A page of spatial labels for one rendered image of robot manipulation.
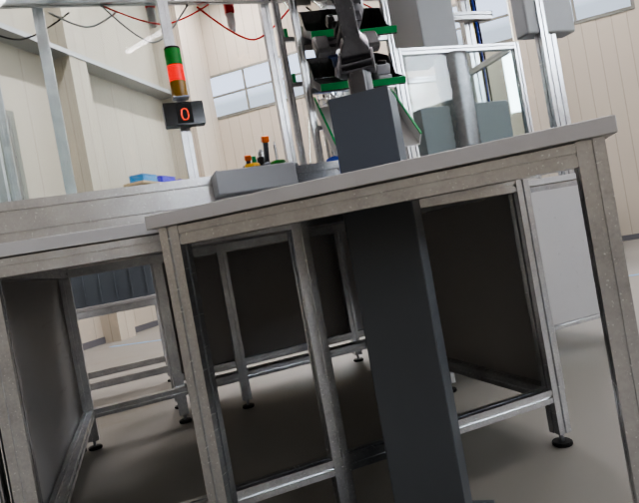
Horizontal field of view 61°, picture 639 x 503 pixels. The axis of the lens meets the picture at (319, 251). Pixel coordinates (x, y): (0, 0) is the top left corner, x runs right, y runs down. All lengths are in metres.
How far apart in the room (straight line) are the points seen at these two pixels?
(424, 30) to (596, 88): 6.54
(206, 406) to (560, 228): 2.04
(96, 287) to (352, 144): 2.43
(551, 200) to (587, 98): 6.41
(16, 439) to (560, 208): 2.37
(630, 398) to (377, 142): 0.70
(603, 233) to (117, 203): 1.06
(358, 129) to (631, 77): 8.19
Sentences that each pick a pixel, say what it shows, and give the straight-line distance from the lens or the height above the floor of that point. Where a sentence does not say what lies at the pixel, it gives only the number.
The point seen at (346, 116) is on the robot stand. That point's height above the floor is 1.01.
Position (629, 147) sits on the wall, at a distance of 9.15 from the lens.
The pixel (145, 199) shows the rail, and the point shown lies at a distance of 1.41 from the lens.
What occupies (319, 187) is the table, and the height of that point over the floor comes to 0.84.
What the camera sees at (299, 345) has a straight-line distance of 3.19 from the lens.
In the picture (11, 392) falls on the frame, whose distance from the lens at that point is 1.37.
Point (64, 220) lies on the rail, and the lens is 1.41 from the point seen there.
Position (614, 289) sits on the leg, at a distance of 1.04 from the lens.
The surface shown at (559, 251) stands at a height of 0.50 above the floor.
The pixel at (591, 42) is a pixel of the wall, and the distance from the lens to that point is 9.34.
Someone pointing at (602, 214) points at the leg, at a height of 0.70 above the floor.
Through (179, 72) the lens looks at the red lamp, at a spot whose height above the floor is 1.33.
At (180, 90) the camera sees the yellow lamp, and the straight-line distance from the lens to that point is 1.77.
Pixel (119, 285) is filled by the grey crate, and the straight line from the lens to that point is 3.43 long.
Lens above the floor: 0.74
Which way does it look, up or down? 1 degrees down
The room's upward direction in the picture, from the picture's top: 10 degrees counter-clockwise
